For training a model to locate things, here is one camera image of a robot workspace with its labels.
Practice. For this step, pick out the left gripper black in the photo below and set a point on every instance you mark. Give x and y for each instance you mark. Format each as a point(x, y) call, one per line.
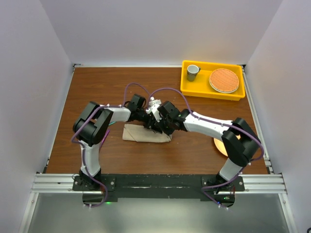
point(150, 123)

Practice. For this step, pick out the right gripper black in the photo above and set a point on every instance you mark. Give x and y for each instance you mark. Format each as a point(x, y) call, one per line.
point(169, 132)

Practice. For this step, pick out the beige cloth napkin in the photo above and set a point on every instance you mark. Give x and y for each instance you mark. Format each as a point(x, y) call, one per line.
point(138, 133)

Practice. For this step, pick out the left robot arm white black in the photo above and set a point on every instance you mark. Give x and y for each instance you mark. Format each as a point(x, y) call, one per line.
point(90, 129)

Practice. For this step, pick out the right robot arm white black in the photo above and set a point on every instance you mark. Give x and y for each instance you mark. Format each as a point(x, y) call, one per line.
point(239, 140)

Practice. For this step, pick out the gold purple spoon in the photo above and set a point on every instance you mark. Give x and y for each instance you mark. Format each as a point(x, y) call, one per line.
point(104, 138)

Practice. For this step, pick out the yellow plastic tray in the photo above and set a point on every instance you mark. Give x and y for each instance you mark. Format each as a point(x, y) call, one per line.
point(200, 87)

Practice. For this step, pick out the golden round plate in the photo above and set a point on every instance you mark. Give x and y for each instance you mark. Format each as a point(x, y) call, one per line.
point(220, 146)

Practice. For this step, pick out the grey ceramic mug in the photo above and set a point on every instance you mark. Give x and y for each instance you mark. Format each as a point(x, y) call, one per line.
point(192, 72)

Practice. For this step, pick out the orange woven coaster plate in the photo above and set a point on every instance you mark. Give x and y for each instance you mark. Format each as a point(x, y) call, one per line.
point(224, 80)

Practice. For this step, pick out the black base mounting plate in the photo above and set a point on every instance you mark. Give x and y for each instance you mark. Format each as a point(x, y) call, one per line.
point(171, 186)

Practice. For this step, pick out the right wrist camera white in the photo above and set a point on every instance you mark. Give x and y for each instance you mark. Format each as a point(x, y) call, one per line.
point(155, 113)

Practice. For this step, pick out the aluminium frame rail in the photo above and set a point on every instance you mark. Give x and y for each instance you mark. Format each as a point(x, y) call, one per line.
point(57, 205)

